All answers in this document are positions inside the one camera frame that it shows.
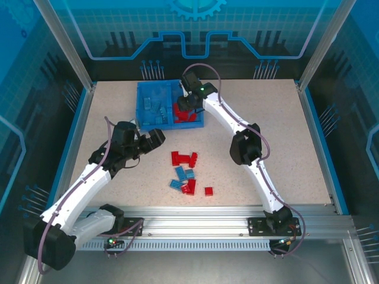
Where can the small blue lego brick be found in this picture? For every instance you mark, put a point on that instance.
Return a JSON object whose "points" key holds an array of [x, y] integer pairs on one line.
{"points": [[159, 119]]}

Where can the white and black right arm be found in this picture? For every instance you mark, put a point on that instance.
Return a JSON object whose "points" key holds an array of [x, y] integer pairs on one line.
{"points": [[222, 112]]}

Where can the blue two-compartment plastic bin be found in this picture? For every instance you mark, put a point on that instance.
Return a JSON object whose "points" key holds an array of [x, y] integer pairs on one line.
{"points": [[154, 88]]}

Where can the long red lego brick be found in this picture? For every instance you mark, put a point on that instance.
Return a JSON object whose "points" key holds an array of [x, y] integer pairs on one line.
{"points": [[193, 185]]}

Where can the blue table edge strip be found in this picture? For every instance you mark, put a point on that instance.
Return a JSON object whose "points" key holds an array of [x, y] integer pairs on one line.
{"points": [[70, 145], [315, 118]]}

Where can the small red lego brick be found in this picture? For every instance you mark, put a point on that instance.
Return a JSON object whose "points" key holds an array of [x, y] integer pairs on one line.
{"points": [[209, 191]]}

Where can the small LED circuit board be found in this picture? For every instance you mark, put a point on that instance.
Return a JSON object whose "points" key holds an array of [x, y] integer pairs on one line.
{"points": [[114, 242], [285, 242]]}

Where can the aluminium side rail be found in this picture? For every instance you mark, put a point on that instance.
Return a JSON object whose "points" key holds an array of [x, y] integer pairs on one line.
{"points": [[312, 133], [83, 124]]}

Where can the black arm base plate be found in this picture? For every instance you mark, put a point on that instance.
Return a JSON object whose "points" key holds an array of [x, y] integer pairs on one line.
{"points": [[256, 226], [130, 222]]}

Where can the aluminium front rail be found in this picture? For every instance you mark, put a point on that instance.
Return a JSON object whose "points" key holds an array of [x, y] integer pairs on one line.
{"points": [[195, 222]]}

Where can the aluminium frame post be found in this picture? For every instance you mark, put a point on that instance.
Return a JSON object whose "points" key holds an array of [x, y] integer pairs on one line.
{"points": [[325, 44], [65, 44]]}

